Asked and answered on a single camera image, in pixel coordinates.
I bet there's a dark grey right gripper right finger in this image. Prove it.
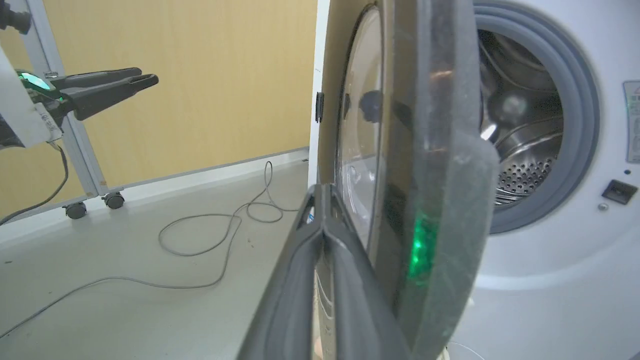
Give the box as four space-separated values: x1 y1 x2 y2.
323 185 412 360

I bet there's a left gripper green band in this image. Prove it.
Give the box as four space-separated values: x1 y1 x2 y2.
16 67 160 126

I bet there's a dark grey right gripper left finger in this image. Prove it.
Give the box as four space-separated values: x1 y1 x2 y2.
237 184 326 360

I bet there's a round washing machine door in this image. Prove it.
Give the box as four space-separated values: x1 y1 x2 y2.
307 0 501 360

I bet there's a white washing machine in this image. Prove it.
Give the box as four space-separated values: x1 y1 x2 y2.
440 0 640 360

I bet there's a black door lock slot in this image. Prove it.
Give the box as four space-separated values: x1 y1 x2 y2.
601 179 639 206

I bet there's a grey rubber door gasket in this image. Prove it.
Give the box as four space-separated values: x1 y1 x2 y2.
472 1 601 235

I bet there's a stainless steel washer drum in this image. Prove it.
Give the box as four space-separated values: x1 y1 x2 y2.
477 29 565 206

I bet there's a grey warning label sticker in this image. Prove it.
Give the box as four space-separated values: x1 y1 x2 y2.
622 80 640 164

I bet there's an aluminium frame on casters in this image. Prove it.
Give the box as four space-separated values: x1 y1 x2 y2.
20 0 126 221

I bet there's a long grey floor cable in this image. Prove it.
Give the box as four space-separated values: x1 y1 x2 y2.
0 160 302 341

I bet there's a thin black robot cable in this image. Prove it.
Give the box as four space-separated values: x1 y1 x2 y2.
0 141 69 227

